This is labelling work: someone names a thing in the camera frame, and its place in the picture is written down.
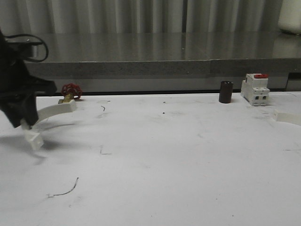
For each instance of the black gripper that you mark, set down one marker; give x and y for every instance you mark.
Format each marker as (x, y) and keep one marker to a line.
(16, 102)

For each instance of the brass valve red handwheel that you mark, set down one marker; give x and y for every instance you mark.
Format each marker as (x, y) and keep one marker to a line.
(70, 92)

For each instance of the grey stone counter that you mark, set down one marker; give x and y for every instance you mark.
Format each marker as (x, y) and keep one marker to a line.
(170, 62)

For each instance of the dark brown cylindrical coupling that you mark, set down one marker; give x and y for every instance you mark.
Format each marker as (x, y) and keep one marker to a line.
(225, 94)

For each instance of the white container on counter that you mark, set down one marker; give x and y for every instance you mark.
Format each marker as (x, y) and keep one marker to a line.
(290, 16)

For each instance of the white circuit breaker red switch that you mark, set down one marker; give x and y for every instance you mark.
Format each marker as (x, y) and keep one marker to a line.
(254, 89)

